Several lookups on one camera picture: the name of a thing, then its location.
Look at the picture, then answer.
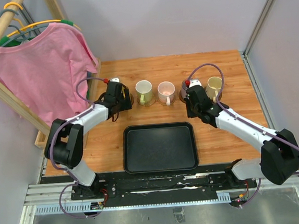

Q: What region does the white faceted cup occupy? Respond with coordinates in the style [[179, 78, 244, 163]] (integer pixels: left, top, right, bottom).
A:
[[135, 80, 152, 105]]

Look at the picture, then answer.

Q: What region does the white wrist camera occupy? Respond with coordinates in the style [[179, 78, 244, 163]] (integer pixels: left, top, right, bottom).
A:
[[103, 78, 120, 84], [184, 78, 202, 89]]

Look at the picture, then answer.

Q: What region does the pink cup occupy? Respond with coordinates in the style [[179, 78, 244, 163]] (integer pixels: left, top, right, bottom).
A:
[[157, 81, 176, 97]]

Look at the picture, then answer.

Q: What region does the cream cartoon cup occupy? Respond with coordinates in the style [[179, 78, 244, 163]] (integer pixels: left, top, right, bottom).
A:
[[206, 76, 222, 101]]

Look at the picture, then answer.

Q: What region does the woven rattan coaster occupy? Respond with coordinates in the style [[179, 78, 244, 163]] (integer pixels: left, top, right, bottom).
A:
[[136, 95, 156, 107], [158, 95, 175, 106]]

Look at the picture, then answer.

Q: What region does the yellow hanger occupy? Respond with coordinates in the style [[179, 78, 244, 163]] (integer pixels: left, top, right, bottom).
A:
[[11, 0, 81, 31]]

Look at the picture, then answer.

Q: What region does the dark wooden coaster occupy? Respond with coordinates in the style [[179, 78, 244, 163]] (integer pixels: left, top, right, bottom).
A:
[[179, 91, 187, 103], [129, 93, 135, 105], [207, 87, 221, 103]]

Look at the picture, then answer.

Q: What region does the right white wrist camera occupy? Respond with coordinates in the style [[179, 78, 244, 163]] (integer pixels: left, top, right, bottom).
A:
[[184, 78, 202, 89]]

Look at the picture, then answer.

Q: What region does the right aluminium frame post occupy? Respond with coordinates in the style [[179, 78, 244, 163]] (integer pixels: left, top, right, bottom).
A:
[[241, 0, 276, 58]]

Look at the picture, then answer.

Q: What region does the purple cup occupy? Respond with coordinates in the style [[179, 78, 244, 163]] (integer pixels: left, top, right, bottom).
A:
[[180, 79, 187, 98]]

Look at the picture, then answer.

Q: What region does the pink t-shirt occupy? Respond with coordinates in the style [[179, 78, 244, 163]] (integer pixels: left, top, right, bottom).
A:
[[0, 23, 98, 125]]

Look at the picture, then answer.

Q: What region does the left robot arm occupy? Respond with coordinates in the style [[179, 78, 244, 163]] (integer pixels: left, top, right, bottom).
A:
[[44, 78, 132, 199]]

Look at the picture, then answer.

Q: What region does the black tray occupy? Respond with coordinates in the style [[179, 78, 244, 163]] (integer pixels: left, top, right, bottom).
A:
[[123, 122, 199, 174]]

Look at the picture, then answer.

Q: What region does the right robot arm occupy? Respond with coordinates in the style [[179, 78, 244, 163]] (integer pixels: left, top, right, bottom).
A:
[[185, 85, 299, 188]]

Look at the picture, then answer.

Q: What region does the yellow cup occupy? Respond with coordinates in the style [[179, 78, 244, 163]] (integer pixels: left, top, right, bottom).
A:
[[122, 86, 130, 100]]

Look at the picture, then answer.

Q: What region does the grey hanger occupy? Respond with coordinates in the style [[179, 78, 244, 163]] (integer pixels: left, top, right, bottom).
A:
[[0, 3, 51, 48]]

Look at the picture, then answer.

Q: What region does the wooden clothes rack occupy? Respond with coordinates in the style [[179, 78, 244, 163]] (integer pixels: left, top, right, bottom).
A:
[[0, 0, 98, 150]]

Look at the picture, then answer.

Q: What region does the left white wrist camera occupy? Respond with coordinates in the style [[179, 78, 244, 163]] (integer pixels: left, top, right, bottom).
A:
[[103, 78, 120, 84]]

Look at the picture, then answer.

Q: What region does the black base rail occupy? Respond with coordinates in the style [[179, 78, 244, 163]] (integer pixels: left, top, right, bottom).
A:
[[37, 154, 299, 219]]

